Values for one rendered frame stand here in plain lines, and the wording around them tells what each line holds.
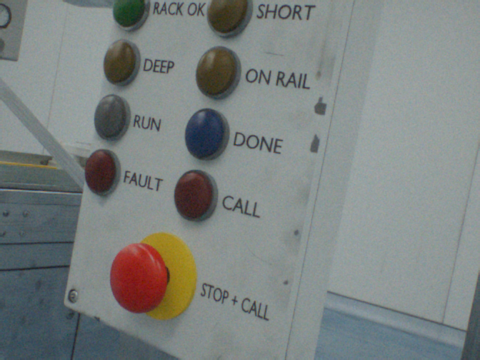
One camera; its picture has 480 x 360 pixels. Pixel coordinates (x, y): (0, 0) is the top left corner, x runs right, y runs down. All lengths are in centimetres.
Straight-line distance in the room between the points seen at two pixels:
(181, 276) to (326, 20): 16
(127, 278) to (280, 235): 9
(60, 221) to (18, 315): 21
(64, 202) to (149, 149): 86
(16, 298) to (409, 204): 319
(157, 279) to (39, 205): 88
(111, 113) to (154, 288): 12
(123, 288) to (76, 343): 110
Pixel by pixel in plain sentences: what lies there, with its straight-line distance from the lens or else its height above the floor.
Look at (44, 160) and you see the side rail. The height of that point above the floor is 84.
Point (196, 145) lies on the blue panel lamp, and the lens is 36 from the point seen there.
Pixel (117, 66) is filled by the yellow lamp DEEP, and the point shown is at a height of 99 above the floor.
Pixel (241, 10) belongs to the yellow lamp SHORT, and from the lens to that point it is 36.
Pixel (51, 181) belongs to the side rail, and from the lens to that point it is 122.
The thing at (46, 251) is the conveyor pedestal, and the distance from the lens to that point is 131.
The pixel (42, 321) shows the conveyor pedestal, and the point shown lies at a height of 53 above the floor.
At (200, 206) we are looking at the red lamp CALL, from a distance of 35.
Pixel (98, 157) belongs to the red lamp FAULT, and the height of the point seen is 93.
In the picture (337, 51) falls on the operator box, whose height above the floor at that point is 101.
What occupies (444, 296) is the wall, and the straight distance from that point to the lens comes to 416.
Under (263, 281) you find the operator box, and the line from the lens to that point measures 34.
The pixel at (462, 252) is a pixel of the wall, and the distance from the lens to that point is 411.
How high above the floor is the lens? 96
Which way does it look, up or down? 3 degrees down
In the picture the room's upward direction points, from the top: 11 degrees clockwise
